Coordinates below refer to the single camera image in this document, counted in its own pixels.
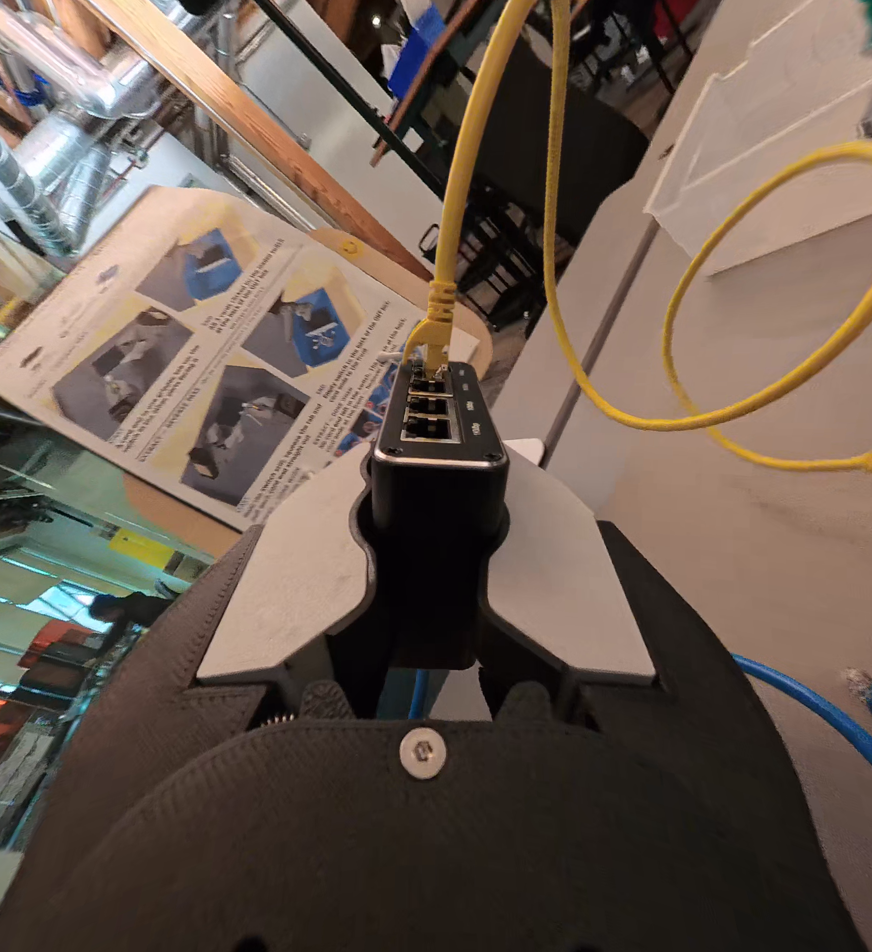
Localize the yellow ethernet cable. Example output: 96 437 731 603
404 0 872 475

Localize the black office chair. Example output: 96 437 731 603
469 41 650 250

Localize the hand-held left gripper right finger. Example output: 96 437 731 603
479 439 660 685

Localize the black ethernet switch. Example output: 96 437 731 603
371 362 511 670

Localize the clear plastic bin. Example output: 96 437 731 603
642 0 872 278

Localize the blue ethernet cable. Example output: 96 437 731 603
406 653 872 821

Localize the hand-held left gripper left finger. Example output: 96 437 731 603
196 445 375 685

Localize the black wire cart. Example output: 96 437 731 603
419 199 552 330

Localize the blue tissue bin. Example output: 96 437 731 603
386 2 449 99

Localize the silver air duct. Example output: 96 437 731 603
0 0 180 257

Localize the standing desk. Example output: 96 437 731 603
369 0 526 194

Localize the printed instruction sheet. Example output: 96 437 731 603
0 186 481 534

